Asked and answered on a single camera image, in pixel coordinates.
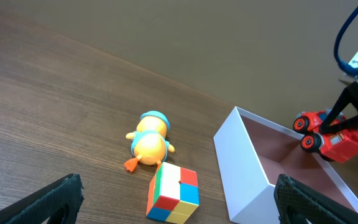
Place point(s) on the yellow duck toy blue hat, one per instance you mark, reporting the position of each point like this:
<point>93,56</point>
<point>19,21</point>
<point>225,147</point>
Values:
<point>149,144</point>

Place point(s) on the colourful puzzle cube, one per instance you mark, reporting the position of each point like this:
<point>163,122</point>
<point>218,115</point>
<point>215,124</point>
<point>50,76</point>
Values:
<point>173,194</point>

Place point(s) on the red toy fire truck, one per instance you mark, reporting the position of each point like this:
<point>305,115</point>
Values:
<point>338,147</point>

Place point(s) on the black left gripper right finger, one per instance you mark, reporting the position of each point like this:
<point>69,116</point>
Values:
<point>299,204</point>

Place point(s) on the white box pink inside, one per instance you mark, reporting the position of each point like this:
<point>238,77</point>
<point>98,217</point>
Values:
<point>252,152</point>

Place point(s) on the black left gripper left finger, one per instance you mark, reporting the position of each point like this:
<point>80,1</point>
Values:
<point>58,202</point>

